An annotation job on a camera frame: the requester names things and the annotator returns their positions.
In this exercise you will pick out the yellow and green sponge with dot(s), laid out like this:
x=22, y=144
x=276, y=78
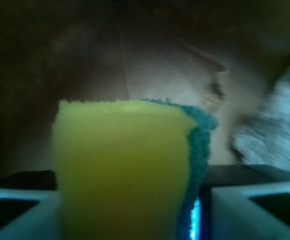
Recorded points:
x=129, y=169

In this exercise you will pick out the crumpled white paper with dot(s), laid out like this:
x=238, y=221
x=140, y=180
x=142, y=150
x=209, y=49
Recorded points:
x=265, y=138

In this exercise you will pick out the brown paper bag bin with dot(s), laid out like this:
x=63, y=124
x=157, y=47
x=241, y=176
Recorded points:
x=220, y=54

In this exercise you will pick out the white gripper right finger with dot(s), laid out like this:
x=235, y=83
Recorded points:
x=245, y=202

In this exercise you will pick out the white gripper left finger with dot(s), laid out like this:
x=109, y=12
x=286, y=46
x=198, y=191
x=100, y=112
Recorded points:
x=29, y=206

